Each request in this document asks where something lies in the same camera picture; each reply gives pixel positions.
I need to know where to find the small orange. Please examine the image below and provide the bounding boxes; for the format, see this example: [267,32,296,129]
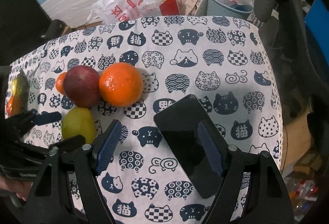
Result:
[55,72,68,95]

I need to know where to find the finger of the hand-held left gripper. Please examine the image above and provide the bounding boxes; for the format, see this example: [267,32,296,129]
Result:
[5,108,63,137]
[48,135,86,156]

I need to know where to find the blue waste bin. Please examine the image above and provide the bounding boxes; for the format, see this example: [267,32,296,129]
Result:
[207,0,255,20]

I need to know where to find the black round device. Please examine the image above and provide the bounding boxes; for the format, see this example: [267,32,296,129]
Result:
[41,19,68,38]

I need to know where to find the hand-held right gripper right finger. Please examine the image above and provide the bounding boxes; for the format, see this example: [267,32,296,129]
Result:
[197,121,294,224]

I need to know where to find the black smartphone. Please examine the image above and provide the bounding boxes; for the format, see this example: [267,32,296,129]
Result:
[153,94,227,199]

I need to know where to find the blue board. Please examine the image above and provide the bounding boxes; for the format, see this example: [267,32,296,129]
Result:
[303,0,329,65]

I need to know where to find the person's left hand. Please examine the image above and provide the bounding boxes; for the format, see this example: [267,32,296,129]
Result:
[0,175,35,201]

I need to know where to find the red paper bag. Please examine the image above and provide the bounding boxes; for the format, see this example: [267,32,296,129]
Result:
[139,0,183,17]

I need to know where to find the black hanging cloth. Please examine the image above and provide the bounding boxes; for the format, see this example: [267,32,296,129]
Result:
[0,0,52,65]

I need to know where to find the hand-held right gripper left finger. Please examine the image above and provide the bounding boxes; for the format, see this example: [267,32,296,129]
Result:
[24,119,122,224]

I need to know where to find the large orange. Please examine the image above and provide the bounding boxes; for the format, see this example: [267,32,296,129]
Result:
[99,62,143,107]

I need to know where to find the green glass plate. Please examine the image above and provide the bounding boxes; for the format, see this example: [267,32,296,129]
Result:
[4,70,30,117]

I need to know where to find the white plastic bag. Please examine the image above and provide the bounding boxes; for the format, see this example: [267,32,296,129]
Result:
[87,0,143,24]

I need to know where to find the red apple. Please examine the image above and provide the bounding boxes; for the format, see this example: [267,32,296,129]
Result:
[63,65,102,108]

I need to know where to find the cat-print tablecloth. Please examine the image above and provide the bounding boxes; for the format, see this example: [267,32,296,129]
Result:
[8,15,283,224]

